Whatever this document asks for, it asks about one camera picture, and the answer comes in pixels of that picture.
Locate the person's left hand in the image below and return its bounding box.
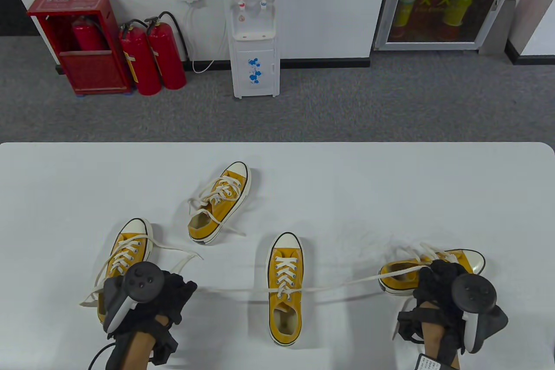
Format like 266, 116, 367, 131
106, 272, 198, 340

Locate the person's right hand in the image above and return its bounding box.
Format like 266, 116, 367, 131
412, 259, 467, 327

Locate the person's right forearm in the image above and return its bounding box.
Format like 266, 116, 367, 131
423, 322, 462, 370

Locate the black hand controller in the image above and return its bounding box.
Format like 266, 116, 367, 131
103, 262, 166, 334
451, 273, 509, 354

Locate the white water dispenser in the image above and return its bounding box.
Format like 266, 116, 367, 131
220, 0, 281, 99

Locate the red fire extinguisher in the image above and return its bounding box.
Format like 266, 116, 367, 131
118, 20, 162, 96
72, 16, 107, 52
144, 11, 189, 91

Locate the red extinguisher cabinet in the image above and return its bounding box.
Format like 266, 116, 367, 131
27, 0, 133, 96

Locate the glass fire hydrant cabinet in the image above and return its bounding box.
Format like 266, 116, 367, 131
373, 0, 527, 52

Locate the black cable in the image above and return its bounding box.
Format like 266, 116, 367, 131
88, 342, 117, 370

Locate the white power cable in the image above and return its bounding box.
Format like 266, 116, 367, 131
186, 1, 228, 74

